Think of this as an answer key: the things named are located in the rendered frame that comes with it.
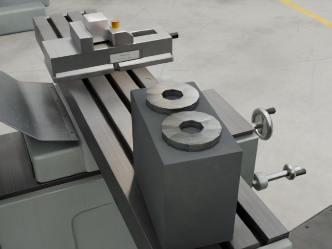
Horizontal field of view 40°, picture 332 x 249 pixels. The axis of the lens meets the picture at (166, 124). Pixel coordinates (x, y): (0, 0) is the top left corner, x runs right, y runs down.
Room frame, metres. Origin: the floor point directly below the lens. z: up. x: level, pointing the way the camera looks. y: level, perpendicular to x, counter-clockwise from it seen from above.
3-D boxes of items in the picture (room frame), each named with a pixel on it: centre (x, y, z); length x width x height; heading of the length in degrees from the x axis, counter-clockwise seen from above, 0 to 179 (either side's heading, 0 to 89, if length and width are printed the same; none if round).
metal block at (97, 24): (1.18, 0.19, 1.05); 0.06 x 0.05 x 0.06; 23
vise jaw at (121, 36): (1.21, 0.14, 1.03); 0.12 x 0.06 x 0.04; 23
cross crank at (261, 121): (1.30, -0.30, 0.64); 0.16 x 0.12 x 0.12; 113
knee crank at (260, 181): (1.19, -0.38, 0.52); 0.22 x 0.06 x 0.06; 113
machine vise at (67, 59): (1.20, 0.16, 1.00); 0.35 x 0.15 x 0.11; 113
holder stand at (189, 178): (0.61, -0.02, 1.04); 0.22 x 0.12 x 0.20; 16
